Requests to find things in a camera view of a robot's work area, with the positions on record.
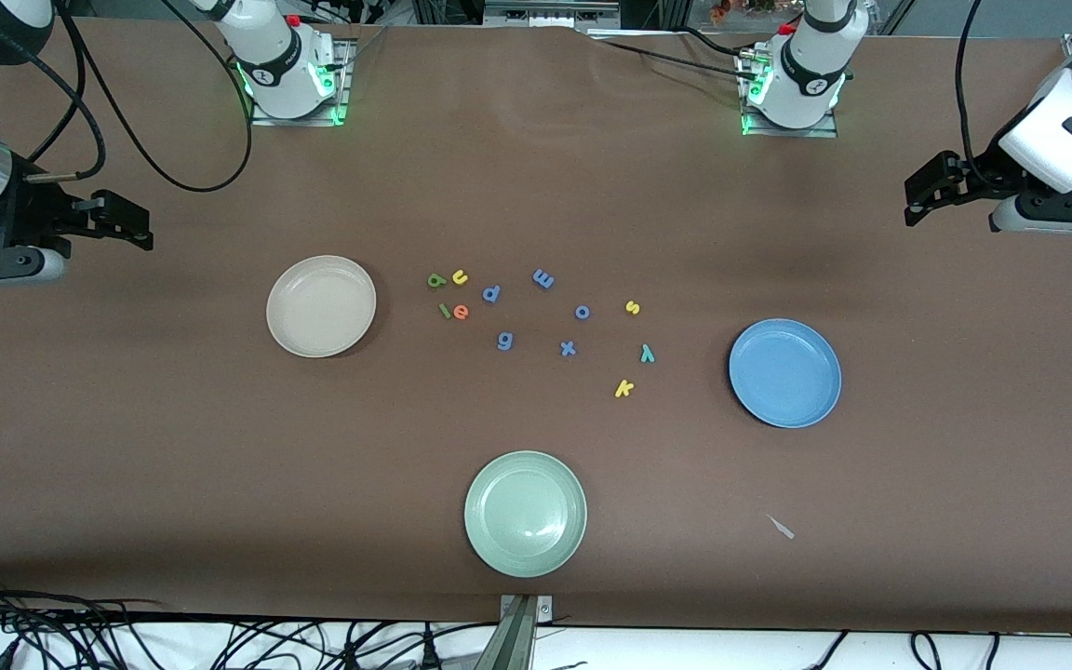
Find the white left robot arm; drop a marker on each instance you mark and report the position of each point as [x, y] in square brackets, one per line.
[810, 65]

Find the aluminium camera mount post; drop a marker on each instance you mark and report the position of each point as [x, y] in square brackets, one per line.
[519, 642]

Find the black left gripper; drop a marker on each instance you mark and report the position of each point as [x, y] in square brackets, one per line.
[984, 177]

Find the blue foam letter m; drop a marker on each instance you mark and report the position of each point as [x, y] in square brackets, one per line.
[543, 279]

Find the green round plate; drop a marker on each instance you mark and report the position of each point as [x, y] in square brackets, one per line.
[525, 514]

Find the orange dried plant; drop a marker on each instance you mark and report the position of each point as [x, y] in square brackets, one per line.
[720, 11]

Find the yellow foam letter k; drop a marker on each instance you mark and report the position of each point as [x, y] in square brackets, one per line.
[623, 390]

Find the blue round plate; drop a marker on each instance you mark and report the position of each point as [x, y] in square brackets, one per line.
[784, 372]

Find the beige round plate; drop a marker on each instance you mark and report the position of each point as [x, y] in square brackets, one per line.
[320, 307]

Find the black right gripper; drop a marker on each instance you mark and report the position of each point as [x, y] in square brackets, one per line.
[33, 210]

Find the blue foam letter g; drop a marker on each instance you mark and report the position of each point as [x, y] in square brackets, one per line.
[504, 341]

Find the blue foam letter p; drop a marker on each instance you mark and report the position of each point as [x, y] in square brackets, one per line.
[490, 299]

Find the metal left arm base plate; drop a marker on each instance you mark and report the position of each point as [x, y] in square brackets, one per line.
[824, 132]

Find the green foam letter a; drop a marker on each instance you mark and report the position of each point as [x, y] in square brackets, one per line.
[436, 280]

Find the grey power strip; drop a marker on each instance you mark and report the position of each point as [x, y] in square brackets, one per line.
[550, 11]

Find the yellow foam letter u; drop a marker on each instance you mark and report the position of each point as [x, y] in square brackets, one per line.
[456, 280]

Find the small white paper scrap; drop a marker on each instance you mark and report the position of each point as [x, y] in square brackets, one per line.
[783, 529]

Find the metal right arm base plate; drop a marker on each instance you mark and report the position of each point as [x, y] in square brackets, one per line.
[342, 88]

